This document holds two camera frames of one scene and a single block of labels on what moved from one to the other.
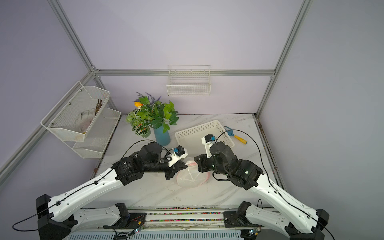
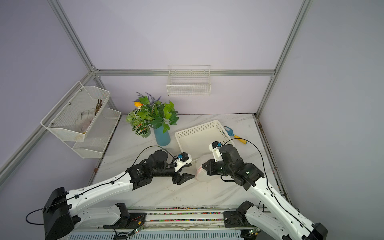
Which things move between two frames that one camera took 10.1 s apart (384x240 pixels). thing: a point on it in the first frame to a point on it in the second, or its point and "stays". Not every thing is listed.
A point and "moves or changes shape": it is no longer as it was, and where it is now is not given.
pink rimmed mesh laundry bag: [190, 177] moves or changes shape
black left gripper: [174, 169] to [181, 179]
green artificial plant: [151, 113] stays
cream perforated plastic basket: [191, 138] stays
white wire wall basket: [189, 80] stays
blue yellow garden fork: [230, 133] stays
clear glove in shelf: [84, 119] stays
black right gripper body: [205, 167] to [216, 167]
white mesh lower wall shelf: [95, 143] stays
